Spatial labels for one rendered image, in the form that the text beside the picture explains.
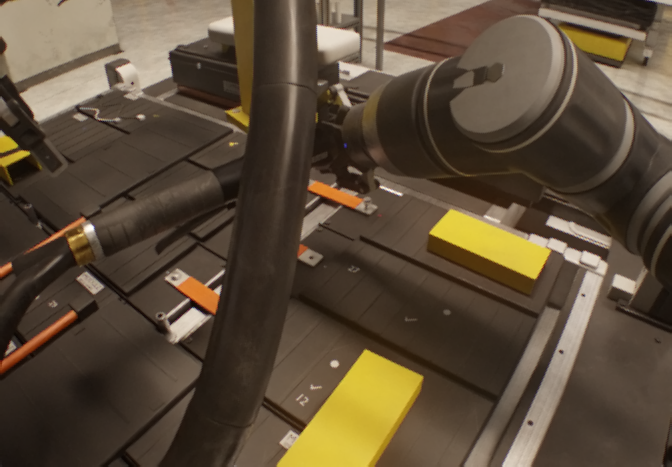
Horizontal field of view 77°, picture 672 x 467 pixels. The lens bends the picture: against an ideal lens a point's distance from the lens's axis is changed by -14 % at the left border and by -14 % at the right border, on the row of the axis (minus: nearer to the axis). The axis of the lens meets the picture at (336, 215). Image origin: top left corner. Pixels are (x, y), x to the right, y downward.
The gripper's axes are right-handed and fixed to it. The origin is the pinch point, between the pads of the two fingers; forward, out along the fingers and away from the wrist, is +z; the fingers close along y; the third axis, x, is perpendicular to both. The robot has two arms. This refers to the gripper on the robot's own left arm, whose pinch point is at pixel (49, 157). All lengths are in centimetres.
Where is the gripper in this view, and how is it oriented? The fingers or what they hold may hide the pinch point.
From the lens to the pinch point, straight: 52.9
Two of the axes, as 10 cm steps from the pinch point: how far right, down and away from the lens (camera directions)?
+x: 6.9, -6.6, 2.9
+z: 3.8, 6.8, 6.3
